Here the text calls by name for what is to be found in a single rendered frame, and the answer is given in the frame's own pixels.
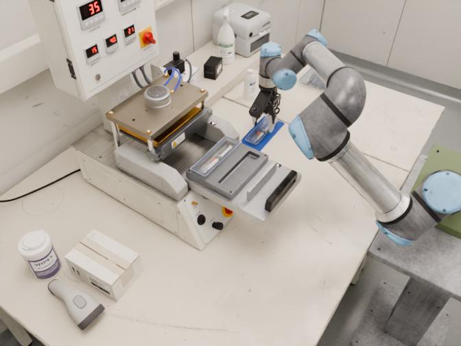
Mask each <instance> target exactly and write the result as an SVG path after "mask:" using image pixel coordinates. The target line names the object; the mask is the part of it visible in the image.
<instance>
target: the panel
mask: <svg viewBox="0 0 461 346"><path fill-rule="evenodd" d="M182 202H183V204H184V206H185V208H186V210H187V212H188V214H189V216H190V218H191V220H192V222H193V224H194V226H195V228H196V230H197V232H198V234H199V236H200V238H201V240H202V242H203V244H204V246H205V247H206V245H207V244H208V243H209V242H210V241H211V240H212V239H213V238H214V237H215V236H216V235H217V233H218V232H219V231H220V230H217V229H214V228H213V227H212V224H213V223H214V222H222V223H223V225H225V224H226V223H227V222H228V221H229V220H230V219H231V218H232V217H233V216H234V215H235V212H233V213H232V214H227V213H226V212H225V207H223V206H221V205H220V204H218V203H216V202H214V201H212V200H211V199H203V197H202V196H201V194H199V193H197V192H195V191H193V190H192V191H191V192H190V193H189V194H188V195H187V196H186V197H185V198H184V199H183V200H182ZM200 216H205V218H206V221H205V223H204V224H200V223H199V222H198V219H199V217H200Z"/></svg>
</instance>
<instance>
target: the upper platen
mask: <svg viewBox="0 0 461 346"><path fill-rule="evenodd" d="M200 111H202V109H201V108H198V107H196V106H195V107H194V108H193V109H191V110H190V111H189V112H188V113H187V114H185V115H184V116H183V117H181V118H180V119H179V120H178V121H177V122H175V123H174V124H172V125H171V126H170V127H169V128H168V129H166V130H165V131H164V132H162V133H161V134H160V135H159V136H157V137H156V138H155V139H153V142H154V148H155V149H157V146H159V145H160V144H161V143H163V142H164V140H166V139H167V138H168V137H170V136H171V135H172V134H174V133H175V132H176V131H177V130H178V129H179V128H181V127H182V126H184V125H185V124H186V123H187V122H188V121H189V120H191V119H192V118H193V117H195V116H196V115H197V114H198V113H199V112H200ZM118 127H119V129H120V130H119V132H120V133H121V134H123V135H125V136H127V137H129V138H131V139H133V140H135V141H138V142H139V143H142V144H143V145H145V146H147V147H148V143H147V139H146V138H144V137H142V136H140V135H138V134H136V133H134V132H132V131H130V130H128V129H126V128H124V127H122V126H120V125H118Z"/></svg>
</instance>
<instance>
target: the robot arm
mask: <svg viewBox="0 0 461 346"><path fill-rule="evenodd" d="M327 45H328V42H327V41H326V39H325V38H324V37H323V36H322V34H321V33H320V32H319V31H318V30H316V29H312V30H311V31H310V32H309V33H308V34H306V35H305V36H304V37H303V38H302V39H301V40H300V41H299V42H298V43H297V44H296V45H295V46H294V47H293V48H292V49H291V50H290V51H289V52H288V53H287V54H286V55H285V56H284V57H283V58H281V54H282V53H281V46H280V45H278V44H276V43H265V44H263V45H262V46H261V51H260V54H259V56H260V58H259V73H258V75H259V88H260V92H259V94H258V95H257V97H256V99H255V101H254V102H253V104H252V106H251V107H250V110H249V111H248V112H249V114H250V116H251V117H252V122H253V124H254V127H255V126H256V125H257V120H258V119H259V118H260V117H261V115H262V113H265V114H266V115H267V114H268V113H269V115H268V116H267V117H266V120H267V121H268V131H269V132H270V133H271V132H272V131H273V130H274V125H275V123H276V121H277V120H278V116H277V115H276V111H275V110H274V108H275V106H276V107H277V108H278V106H279V105H280V102H281V94H280V93H277V91H278V89H280V90H282V91H287V90H290V89H291V88H293V87H294V86H295V84H296V82H297V77H296V75H297V74H298V73H299V72H300V71H301V70H302V69H303V68H304V67H305V66H307V65H309V66H310V67H311V68H312V69H313V71H314V72H315V73H316V74H317V75H318V77H319V78H320V79H321V80H322V81H323V82H324V83H325V84H326V88H327V89H326V90H325V91H324V92H323V93H322V94H320V95H319V96H318V97H317V98H316V99H315V100H314V101H313V102H312V103H311V104H310V105H309V106H308V107H306V108H305V109H304V110H303V111H302V112H301V113H300V114H297V116H296V117H295V118H294V119H293V120H292V121H291V122H290V123H289V125H288V131H289V133H290V135H291V137H292V139H293V140H294V142H295V143H296V145H297V146H298V147H299V149H300V151H301V152H302V153H303V154H304V155H305V156H306V157H307V158H308V159H309V160H312V159H314V157H315V158H316V159H317V160H318V161H319V162H328V163H329V164H330V165H331V166H332V167H333V168H334V169H335V170H336V171H337V172H338V173H339V174H340V175H341V176H342V177H343V178H344V179H345V180H346V181H347V182H348V183H349V184H350V185H351V186H352V187H353V188H354V189H355V190H356V191H357V192H358V193H359V194H360V195H361V196H362V197H363V198H364V199H365V200H366V201H367V202H368V203H369V204H370V205H371V206H372V207H373V208H374V209H375V217H376V221H375V222H376V225H377V226H378V227H379V229H380V230H381V231H382V232H383V233H384V234H385V235H386V236H387V237H388V238H389V239H390V240H392V241H393V242H394V243H395V244H398V245H399V246H407V245H409V244H410V243H412V242H415V241H416V240H417V239H418V238H419V237H421V236H422V235H423V234H424V233H426V232H428V231H429V230H430V229H432V228H433V227H435V226H436V225H437V224H438V223H439V222H441V221H442V220H444V219H445V218H446V217H448V216H452V215H455V214H458V213H460V212H461V174H459V173H457V172H455V171H453V170H436V171H434V172H432V173H430V174H428V175H427V176H426V177H425V178H424V179H423V181H422V182H421V185H420V186H419V187H417V188H416V189H415V190H414V191H413V192H411V193H410V194H408V193H407V192H404V191H401V190H399V191H398V190H397V189H396V188H395V187H394V186H393V185H392V184H391V183H390V182H389V181H388V180H387V178H386V177H385V176H384V175H383V174H382V173H381V172H380V171H379V170H378V169H377V168H376V167H375V166H374V165H373V164H372V163H371V162H370V161H369V160H368V159H367V158H366V157H365V156H364V155H363V154H362V153H361V151H360V150H359V149H358V148H357V147H356V146H355V145H354V144H353V143H352V142H351V141H350V140H351V133H350V132H349V131H348V130H347V128H349V127H350V126H351V125H352V124H354V123H355V122H356V121H357V120H358V119H359V117H360V115H361V114H362V111H363V109H364V107H365V103H366V85H365V82H364V79H363V77H362V76H361V74H360V73H359V72H358V71H357V70H356V69H354V68H353V67H350V66H346V65H344V64H343V63H342V62H341V61H340V60H339V59H338V58H336V57H335V56H334V55H333V54H332V53H331V52H330V51H329V50H328V49H327V48H326V46H327ZM277 95H278V96H277ZM278 101H279V103H278ZM276 104H277V105H276Z"/></svg>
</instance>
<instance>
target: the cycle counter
mask: <svg viewBox="0 0 461 346"><path fill-rule="evenodd" d="M82 11H83V14H84V18H87V17H89V16H91V15H93V14H95V13H97V12H100V11H101V10H100V7H99V1H98V0H96V1H94V2H92V3H90V4H88V5H86V6H84V7H82Z"/></svg>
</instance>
